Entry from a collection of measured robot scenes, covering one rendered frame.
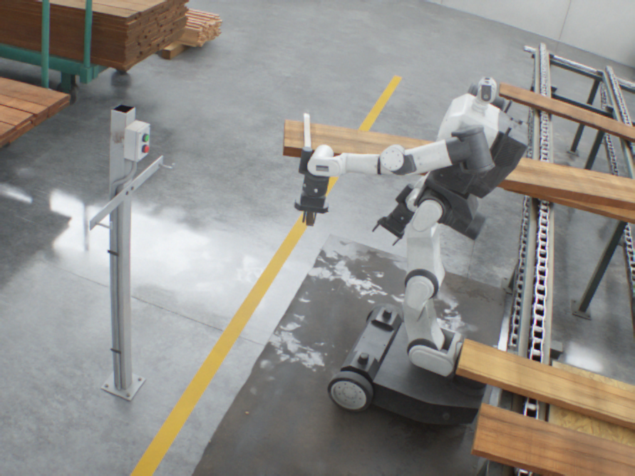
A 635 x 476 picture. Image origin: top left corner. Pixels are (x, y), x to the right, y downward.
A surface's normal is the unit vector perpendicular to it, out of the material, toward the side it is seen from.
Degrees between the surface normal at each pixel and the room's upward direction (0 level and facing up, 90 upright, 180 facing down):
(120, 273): 90
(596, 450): 0
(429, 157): 73
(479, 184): 91
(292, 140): 0
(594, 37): 95
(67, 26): 90
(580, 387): 0
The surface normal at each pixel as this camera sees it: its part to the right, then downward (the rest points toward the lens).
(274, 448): 0.16, -0.81
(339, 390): -0.37, 0.48
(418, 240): -0.25, 0.81
